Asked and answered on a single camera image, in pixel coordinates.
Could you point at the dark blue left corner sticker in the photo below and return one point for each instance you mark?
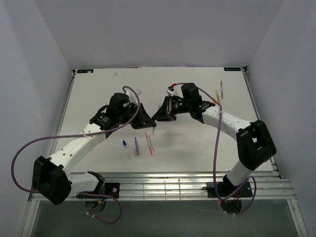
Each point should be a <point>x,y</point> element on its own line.
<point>85,71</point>

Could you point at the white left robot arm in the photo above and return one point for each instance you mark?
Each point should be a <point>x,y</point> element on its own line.
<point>52,176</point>

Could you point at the pink label clear pen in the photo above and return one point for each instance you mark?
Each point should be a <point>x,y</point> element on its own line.
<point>221,89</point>

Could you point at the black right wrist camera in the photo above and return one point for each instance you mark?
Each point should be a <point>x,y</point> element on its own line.
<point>190,92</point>

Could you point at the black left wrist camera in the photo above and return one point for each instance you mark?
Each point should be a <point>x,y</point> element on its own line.
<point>117,102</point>

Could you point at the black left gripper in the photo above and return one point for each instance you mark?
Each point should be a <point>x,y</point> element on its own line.
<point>143,120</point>

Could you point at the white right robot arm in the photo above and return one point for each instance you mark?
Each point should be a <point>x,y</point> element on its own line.
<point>254,142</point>

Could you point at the red highlighter pen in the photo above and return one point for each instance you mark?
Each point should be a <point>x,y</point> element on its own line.
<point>148,143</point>

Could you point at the aluminium frame rail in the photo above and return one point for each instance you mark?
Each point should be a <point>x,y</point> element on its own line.
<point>188,186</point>

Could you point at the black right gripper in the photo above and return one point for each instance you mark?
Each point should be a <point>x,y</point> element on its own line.
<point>166,113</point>

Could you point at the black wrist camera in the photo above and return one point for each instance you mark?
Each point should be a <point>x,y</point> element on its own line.
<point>190,92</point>
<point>117,102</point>

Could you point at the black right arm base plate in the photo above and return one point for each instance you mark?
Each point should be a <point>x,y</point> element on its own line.
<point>225,188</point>

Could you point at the yellow highlighter pen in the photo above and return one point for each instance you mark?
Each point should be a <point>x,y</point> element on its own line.
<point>218,97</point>

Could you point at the dark blue corner sticker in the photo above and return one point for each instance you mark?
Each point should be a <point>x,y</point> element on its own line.
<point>85,71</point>
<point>232,69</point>

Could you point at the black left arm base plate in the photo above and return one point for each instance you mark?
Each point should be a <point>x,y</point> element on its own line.
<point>108,191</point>

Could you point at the purple highlighter pen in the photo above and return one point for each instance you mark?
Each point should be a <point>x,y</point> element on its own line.
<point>136,145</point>

